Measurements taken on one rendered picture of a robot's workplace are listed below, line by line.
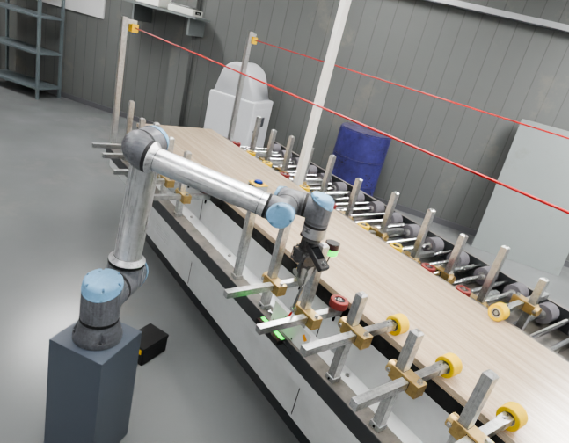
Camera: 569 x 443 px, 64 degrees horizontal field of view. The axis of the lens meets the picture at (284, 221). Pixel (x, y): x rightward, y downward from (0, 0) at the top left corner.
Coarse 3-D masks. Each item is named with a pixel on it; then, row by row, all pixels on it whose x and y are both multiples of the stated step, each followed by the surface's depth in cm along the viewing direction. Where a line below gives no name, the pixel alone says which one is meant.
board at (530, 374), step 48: (192, 144) 364; (288, 240) 241; (336, 240) 256; (336, 288) 206; (384, 288) 217; (432, 288) 229; (384, 336) 183; (432, 336) 189; (480, 336) 198; (528, 336) 208; (528, 384) 174; (528, 432) 149
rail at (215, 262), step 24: (120, 168) 352; (168, 216) 287; (192, 240) 262; (216, 264) 242; (264, 312) 211; (288, 360) 196; (312, 360) 188; (312, 384) 184; (336, 384) 178; (336, 408) 174; (360, 432) 165; (384, 432) 161
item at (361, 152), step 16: (352, 128) 558; (368, 128) 589; (336, 144) 578; (352, 144) 554; (368, 144) 549; (384, 144) 557; (336, 160) 574; (352, 160) 558; (368, 160) 557; (336, 176) 575; (352, 176) 565; (368, 176) 567; (368, 192) 581
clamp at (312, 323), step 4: (296, 304) 193; (296, 308) 192; (300, 308) 190; (296, 312) 192; (300, 312) 190; (304, 312) 188; (308, 312) 188; (312, 312) 189; (316, 312) 190; (308, 316) 187; (312, 316) 186; (320, 316) 188; (308, 320) 187; (312, 320) 184; (316, 320) 185; (320, 320) 187; (308, 324) 187; (312, 324) 185; (316, 324) 186; (320, 324) 188; (312, 328) 186; (316, 328) 187
